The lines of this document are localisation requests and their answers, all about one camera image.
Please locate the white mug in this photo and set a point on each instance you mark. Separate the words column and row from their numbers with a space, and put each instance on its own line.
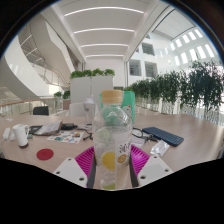
column 20, row 135

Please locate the black office chair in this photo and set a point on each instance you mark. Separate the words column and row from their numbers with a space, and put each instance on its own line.
column 41, row 110

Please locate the white printed booklet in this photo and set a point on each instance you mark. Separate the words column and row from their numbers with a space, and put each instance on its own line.
column 50, row 128

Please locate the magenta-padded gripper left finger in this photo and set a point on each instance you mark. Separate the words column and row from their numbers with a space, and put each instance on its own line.
column 71, row 171

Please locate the white power strip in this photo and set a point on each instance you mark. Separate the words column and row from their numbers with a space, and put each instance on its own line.
column 6, row 133

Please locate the colourful sticker sheet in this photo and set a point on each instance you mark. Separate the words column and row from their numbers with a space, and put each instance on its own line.
column 66, row 136

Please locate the white planter cabinet with plants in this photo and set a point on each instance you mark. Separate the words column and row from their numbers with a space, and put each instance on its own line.
column 91, row 86

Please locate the row of green trees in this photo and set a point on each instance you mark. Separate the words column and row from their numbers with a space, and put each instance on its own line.
column 186, row 86

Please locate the ceiling light strips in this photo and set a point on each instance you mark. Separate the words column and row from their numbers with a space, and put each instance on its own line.
column 104, row 30

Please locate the flat round red coaster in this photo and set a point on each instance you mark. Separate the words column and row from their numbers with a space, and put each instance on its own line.
column 45, row 154

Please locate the white computer mouse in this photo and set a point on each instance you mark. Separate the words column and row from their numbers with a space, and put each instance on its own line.
column 12, row 136

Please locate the clear shaker bottle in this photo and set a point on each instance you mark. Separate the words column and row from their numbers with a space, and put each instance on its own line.
column 89, row 111

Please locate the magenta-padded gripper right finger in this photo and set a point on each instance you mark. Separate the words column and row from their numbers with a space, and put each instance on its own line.
column 153, row 170

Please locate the clear drink bottle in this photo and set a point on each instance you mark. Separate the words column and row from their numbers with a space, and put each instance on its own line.
column 111, row 133

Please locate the dark blue keyboard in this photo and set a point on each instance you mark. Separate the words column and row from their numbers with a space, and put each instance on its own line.
column 163, row 136

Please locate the black notebook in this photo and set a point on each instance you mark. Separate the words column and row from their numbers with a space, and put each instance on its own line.
column 68, row 126

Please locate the clear plastic packet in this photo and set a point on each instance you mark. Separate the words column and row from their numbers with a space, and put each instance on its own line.
column 160, row 148

